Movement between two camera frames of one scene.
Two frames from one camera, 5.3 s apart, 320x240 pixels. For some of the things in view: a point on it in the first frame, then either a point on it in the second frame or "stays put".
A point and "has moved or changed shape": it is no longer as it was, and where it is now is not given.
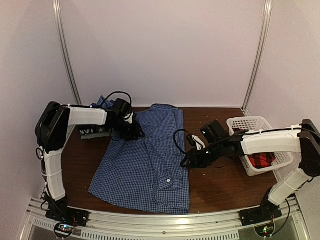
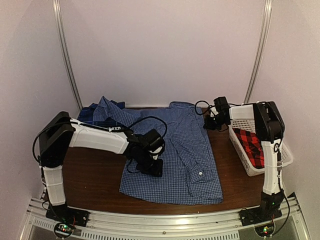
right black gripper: (195, 162) → (209, 125)
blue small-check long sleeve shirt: (149, 173) has moved or changed shape
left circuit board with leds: (63, 230) stays put
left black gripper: (135, 132) → (155, 171)
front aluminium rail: (185, 224) stays put
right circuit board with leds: (265, 230) stays put
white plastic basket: (283, 160) stays put
